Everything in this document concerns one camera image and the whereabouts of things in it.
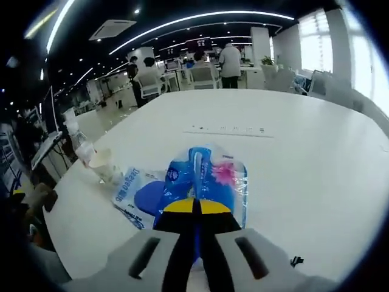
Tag black computer mouse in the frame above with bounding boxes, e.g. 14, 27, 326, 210
44, 190, 58, 212

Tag window with blinds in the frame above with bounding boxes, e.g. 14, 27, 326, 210
299, 9, 334, 74

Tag open laptop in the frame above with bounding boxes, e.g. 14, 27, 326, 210
30, 86, 64, 170

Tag ceiling air conditioner vent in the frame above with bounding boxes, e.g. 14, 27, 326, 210
89, 19, 137, 41

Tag curved ceiling light strip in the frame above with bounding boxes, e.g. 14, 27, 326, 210
108, 11, 295, 55

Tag white power strip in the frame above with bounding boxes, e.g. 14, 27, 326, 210
183, 124, 274, 138

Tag blue tissue pack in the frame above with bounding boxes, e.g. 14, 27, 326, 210
153, 142, 249, 265

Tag pale blue wet wipes pack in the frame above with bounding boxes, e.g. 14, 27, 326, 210
111, 165, 171, 231

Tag blue wall poster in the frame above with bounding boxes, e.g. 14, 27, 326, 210
0, 130, 22, 186

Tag clear plastic water bottle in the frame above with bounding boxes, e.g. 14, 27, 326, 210
67, 121, 95, 167

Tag white paper cup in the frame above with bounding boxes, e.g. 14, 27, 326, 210
88, 148, 124, 186

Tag hanging display screen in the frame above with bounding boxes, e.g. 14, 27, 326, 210
187, 38, 210, 49

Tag white office chair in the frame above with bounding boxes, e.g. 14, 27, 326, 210
190, 65, 219, 89
138, 71, 164, 98

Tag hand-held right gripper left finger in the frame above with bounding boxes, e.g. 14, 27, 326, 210
62, 197, 199, 292

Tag round ceiling spotlights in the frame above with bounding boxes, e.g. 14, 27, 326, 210
97, 7, 244, 74

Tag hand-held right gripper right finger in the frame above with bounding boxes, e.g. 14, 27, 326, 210
197, 199, 338, 292

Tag large bright window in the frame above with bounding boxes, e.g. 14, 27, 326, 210
349, 12, 389, 101

